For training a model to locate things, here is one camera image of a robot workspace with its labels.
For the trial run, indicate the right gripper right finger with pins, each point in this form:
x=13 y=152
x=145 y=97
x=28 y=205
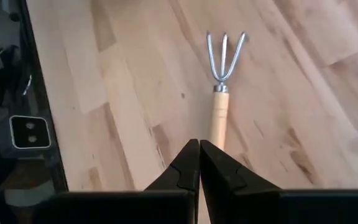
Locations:
x=222 y=180

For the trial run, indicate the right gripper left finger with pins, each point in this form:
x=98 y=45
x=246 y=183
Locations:
x=179 y=177

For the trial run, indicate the black box with white rim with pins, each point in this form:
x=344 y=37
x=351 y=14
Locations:
x=30 y=132

